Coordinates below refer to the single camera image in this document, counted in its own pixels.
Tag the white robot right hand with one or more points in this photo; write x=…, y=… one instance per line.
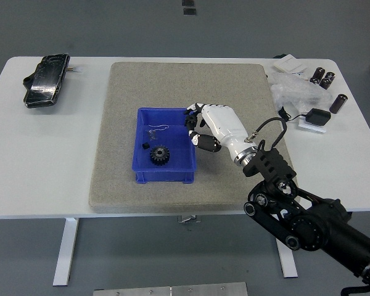
x=225, y=123

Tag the large black gear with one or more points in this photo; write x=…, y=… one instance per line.
x=159, y=156

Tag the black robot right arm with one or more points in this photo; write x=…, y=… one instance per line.
x=314, y=228

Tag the blue plastic box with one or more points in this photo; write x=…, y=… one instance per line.
x=169, y=135

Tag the flat white box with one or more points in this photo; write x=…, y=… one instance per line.
x=290, y=63

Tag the grey-brown mat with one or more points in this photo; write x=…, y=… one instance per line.
x=185, y=86

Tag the small clear plastic bag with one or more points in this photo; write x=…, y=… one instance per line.
x=154, y=132

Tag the clear bubble wrap bag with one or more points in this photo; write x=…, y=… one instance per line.
x=296, y=89

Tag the small black part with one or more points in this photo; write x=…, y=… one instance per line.
x=145, y=145

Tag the white flat block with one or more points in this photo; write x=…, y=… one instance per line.
x=308, y=128

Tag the black power adapter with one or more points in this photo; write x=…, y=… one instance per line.
x=318, y=116

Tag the large dark cylindrical capacitor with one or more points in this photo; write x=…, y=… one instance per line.
x=338, y=103

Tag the white table leg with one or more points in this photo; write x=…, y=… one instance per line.
x=288, y=262
x=66, y=249

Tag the black device in plastic wrap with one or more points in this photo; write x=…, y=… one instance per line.
x=46, y=80

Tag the metal under-table bracket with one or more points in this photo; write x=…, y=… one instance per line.
x=189, y=218

